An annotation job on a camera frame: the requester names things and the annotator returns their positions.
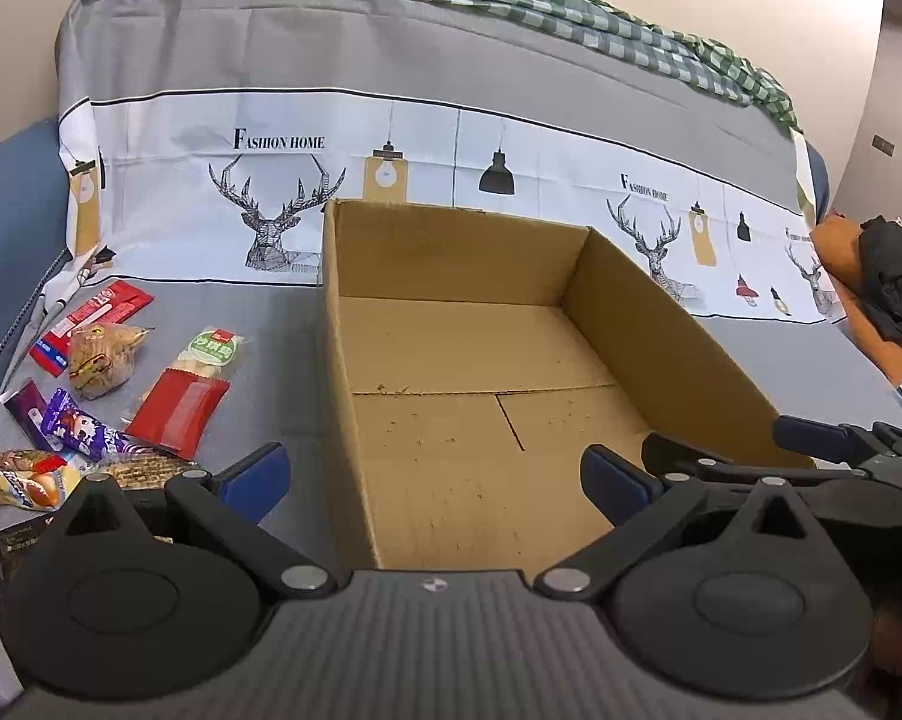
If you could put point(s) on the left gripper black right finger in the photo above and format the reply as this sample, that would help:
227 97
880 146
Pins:
728 589

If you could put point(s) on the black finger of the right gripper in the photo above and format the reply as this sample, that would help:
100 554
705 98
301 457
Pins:
847 501
849 450

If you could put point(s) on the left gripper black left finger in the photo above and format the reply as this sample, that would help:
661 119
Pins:
137 594

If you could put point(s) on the dark brown cracker packet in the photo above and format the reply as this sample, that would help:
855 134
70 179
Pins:
141 474

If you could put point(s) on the plain red snack packet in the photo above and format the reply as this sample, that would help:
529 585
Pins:
174 414

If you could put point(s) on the yellow cartoon bread packet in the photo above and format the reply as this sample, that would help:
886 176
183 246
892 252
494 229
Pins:
37 492

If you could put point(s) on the orange red peanut bar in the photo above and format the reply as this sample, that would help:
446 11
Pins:
30 461

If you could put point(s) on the black jacket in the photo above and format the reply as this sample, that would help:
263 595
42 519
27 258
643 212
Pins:
880 249

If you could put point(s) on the purple cartoon snack bar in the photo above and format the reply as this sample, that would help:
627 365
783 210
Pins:
65 420

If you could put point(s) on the orange cushion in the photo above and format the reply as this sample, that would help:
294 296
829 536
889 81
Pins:
836 242

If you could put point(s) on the purple and white flat packet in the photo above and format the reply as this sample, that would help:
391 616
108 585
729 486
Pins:
27 407

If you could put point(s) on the clear bag of biscuits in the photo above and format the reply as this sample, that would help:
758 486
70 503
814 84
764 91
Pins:
101 357

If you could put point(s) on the red and blue snack packet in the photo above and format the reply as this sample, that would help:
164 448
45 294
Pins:
115 303

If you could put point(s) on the green label nougat packet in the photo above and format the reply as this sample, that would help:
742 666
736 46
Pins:
212 354

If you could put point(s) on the open cardboard box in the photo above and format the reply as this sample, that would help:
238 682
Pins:
471 358

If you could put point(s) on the blue sofa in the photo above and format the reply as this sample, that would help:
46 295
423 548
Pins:
33 213

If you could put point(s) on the grey deer print sofa cover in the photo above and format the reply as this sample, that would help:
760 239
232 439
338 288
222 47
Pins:
203 140

